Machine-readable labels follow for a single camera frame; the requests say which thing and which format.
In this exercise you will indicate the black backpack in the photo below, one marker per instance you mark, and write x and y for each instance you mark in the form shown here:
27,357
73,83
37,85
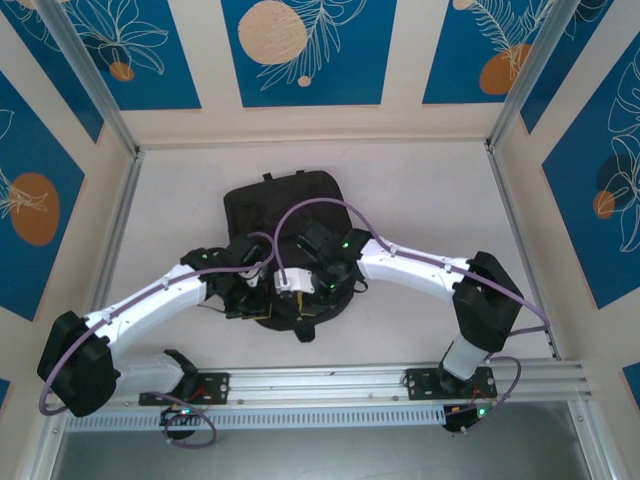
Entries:
300,190

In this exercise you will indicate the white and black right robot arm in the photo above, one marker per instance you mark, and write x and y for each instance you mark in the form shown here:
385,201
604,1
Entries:
415,270

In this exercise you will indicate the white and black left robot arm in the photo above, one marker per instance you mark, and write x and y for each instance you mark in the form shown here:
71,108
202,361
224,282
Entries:
150,310

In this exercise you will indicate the blue poster large peach circle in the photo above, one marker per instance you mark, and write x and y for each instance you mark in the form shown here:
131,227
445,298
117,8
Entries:
350,75

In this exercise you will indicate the blue poster white flower outline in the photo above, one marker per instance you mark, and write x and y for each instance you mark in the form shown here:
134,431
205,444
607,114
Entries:
165,90

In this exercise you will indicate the blue poster orange circle flower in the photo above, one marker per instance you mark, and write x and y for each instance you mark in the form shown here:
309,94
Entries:
575,225
30,275

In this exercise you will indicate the blue poster fern orange circle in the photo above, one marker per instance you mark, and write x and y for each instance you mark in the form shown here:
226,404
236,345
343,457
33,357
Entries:
450,50

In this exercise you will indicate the aluminium side rail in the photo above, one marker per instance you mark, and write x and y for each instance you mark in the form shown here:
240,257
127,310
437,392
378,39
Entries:
500,175
120,225

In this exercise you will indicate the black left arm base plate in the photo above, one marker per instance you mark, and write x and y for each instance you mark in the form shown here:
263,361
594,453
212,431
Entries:
220,387

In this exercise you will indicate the aluminium frame rail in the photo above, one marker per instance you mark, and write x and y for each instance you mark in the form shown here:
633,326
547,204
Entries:
310,385

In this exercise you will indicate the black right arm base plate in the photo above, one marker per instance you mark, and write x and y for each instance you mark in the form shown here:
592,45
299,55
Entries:
417,385

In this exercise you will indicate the aluminium corner post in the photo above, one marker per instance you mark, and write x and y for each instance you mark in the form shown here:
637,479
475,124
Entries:
90,80
530,75

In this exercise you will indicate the blue floral wall poster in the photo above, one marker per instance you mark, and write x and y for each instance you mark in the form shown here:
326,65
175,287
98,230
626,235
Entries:
60,90
575,75

